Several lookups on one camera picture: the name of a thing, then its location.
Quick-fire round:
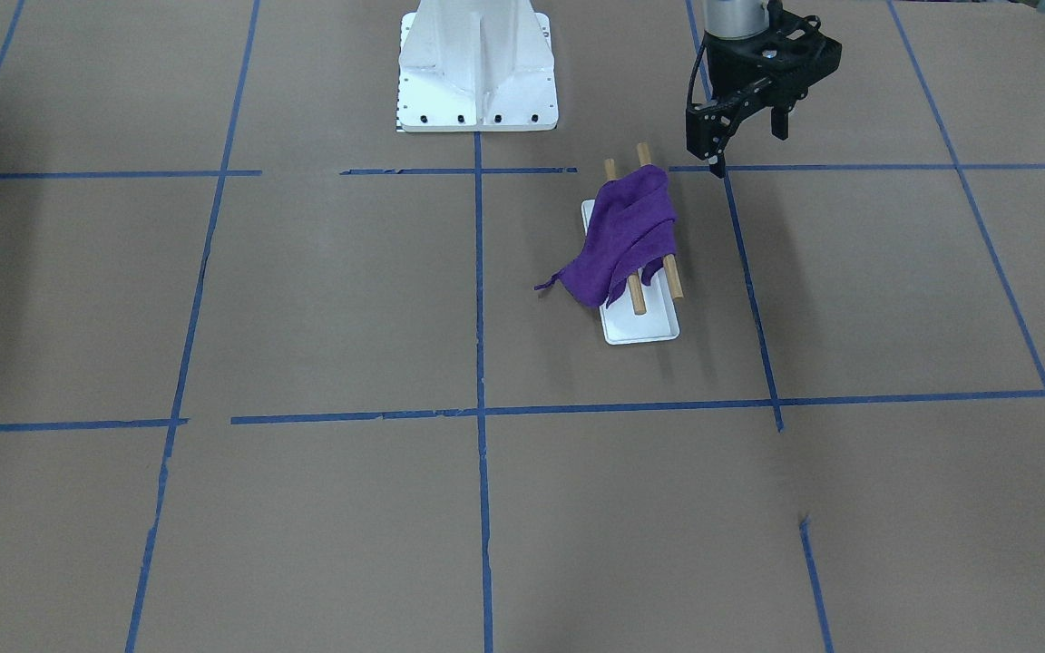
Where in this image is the brown paper table cover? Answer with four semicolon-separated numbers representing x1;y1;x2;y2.
0;1;1045;652

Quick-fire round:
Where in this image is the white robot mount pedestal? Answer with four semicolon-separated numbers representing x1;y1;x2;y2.
396;1;560;133

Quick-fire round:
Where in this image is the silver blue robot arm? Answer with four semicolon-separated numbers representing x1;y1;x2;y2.
686;1;843;180

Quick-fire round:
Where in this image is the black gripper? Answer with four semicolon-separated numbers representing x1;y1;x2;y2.
686;5;845;179

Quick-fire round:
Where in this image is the wooden rack bar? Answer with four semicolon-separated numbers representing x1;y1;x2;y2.
636;141;686;300
603;158;648;317

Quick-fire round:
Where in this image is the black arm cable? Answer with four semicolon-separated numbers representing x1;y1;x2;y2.
688;41;712;110

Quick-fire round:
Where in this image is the purple towel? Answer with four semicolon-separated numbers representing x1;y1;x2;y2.
533;167;650;308

